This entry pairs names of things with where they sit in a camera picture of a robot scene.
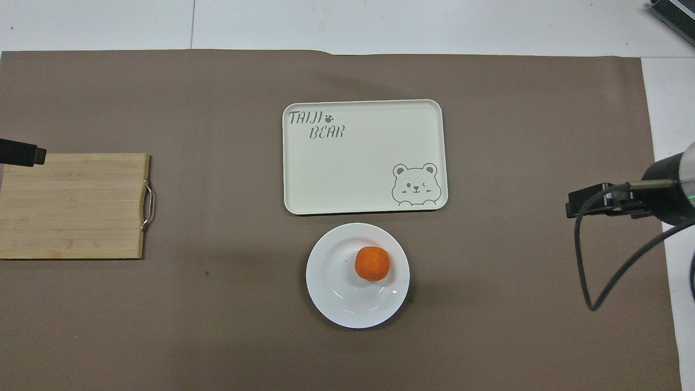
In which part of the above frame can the black cable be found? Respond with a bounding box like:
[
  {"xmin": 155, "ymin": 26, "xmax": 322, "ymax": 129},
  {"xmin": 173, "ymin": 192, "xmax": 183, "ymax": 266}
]
[{"xmin": 573, "ymin": 180, "xmax": 695, "ymax": 312}]

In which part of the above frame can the black stand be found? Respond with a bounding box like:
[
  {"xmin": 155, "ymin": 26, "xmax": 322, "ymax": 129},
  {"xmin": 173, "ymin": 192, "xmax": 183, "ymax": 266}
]
[{"xmin": 646, "ymin": 0, "xmax": 695, "ymax": 31}]

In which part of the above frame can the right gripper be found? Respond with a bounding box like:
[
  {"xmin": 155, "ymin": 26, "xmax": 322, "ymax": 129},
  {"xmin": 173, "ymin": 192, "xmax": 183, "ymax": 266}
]
[{"xmin": 609, "ymin": 154, "xmax": 695, "ymax": 226}]

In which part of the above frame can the white round plate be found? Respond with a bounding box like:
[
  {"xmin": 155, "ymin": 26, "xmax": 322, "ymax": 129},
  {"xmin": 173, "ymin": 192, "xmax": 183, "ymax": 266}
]
[{"xmin": 305, "ymin": 222, "xmax": 411, "ymax": 330}]

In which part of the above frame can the orange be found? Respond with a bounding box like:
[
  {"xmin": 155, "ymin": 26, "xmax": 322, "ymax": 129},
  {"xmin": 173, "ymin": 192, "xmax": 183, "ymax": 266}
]
[{"xmin": 355, "ymin": 245, "xmax": 391, "ymax": 282}]

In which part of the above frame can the cream tray with bear print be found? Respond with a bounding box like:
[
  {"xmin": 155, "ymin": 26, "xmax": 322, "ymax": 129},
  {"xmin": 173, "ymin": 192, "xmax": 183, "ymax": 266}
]
[{"xmin": 282, "ymin": 99, "xmax": 449, "ymax": 216}]

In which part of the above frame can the bamboo cutting board, metal handle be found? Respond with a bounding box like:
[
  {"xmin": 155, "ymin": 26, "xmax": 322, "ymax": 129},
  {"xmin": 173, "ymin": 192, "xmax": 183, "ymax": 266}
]
[{"xmin": 0, "ymin": 153, "xmax": 156, "ymax": 260}]

